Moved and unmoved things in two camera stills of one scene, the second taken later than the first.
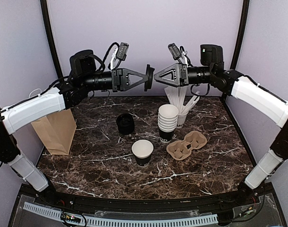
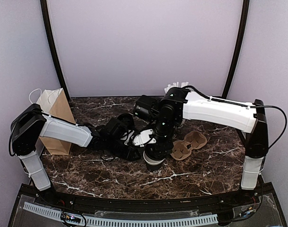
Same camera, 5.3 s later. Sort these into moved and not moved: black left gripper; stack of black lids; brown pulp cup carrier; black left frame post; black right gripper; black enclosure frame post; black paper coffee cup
Moved: black left gripper; black paper coffee cup; black right gripper
Not moved: black left frame post; black enclosure frame post; stack of black lids; brown pulp cup carrier
